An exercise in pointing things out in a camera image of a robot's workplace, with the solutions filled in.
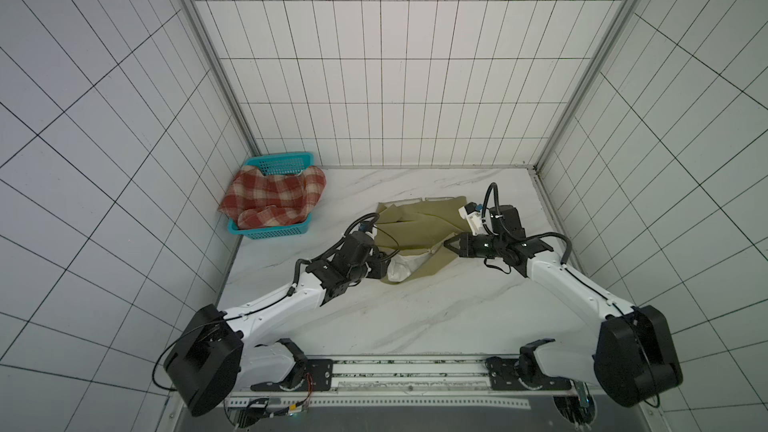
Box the olive green skirt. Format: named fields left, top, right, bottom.
left=375, top=196, right=470, bottom=285

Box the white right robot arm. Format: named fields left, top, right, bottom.
left=443, top=183, right=683, bottom=407

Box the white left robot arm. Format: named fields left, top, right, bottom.
left=157, top=231, right=391, bottom=417

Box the red plaid skirt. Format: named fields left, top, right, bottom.
left=218, top=166, right=326, bottom=230

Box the teal plastic basket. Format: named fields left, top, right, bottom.
left=219, top=152, right=326, bottom=240

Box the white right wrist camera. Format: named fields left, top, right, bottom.
left=458, top=202, right=485, bottom=236

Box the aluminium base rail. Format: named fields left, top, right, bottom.
left=225, top=356, right=596, bottom=421

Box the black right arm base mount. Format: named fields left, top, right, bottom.
left=485, top=339, right=572, bottom=392

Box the electronics board with wires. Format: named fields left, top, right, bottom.
left=223, top=373, right=314, bottom=431

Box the aluminium corner post right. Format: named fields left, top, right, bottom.
left=528, top=0, right=640, bottom=173

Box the aluminium corner post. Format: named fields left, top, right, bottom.
left=181, top=0, right=261, bottom=156
left=528, top=0, right=640, bottom=173

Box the aluminium corner post left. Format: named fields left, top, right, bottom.
left=181, top=0, right=261, bottom=156

